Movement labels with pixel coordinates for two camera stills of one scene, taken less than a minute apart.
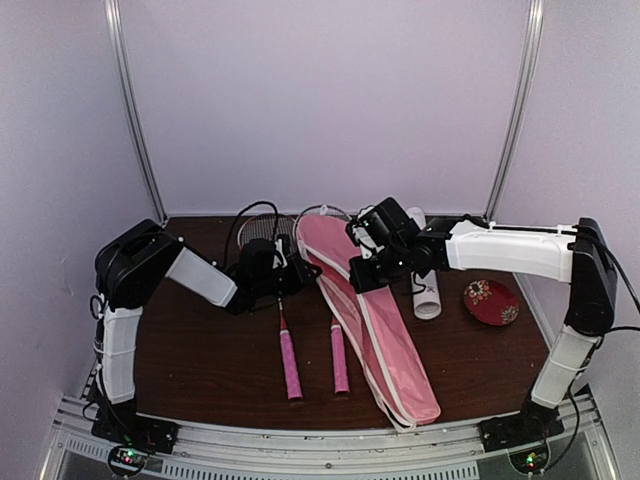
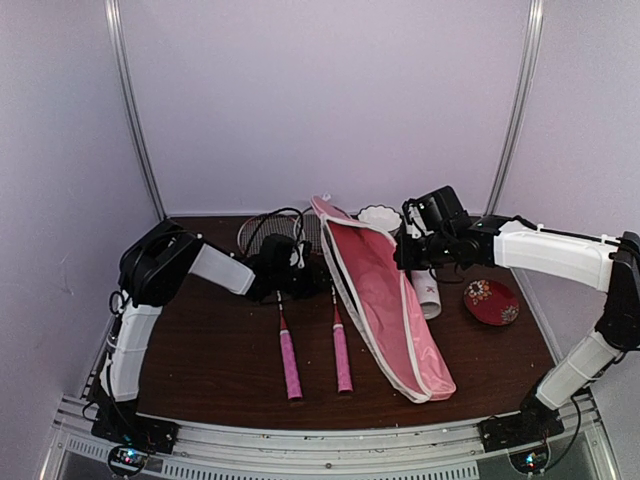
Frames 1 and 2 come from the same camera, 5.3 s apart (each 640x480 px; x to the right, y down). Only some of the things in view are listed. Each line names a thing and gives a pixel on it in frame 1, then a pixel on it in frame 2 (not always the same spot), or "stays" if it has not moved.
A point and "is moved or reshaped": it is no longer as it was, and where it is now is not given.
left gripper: (298, 274) -> (316, 284)
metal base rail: (217, 453) stays
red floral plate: (492, 301) stays
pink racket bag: (373, 321) is moved or reshaped
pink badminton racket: (271, 227) stays
